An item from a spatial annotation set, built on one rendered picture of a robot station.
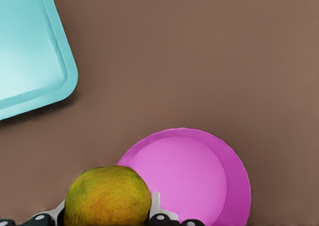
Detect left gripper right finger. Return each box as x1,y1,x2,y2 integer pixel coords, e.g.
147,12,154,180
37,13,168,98
147,192,180,226

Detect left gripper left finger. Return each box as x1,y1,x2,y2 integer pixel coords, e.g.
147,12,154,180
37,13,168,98
24,200,66,226

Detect green-orange orange fruit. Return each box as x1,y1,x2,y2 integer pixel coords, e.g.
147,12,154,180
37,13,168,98
63,165,152,226

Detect pink round plate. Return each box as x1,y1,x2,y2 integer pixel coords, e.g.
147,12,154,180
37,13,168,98
117,127,251,226

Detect light blue tray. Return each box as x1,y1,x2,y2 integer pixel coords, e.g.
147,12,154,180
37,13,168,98
0,0,79,121

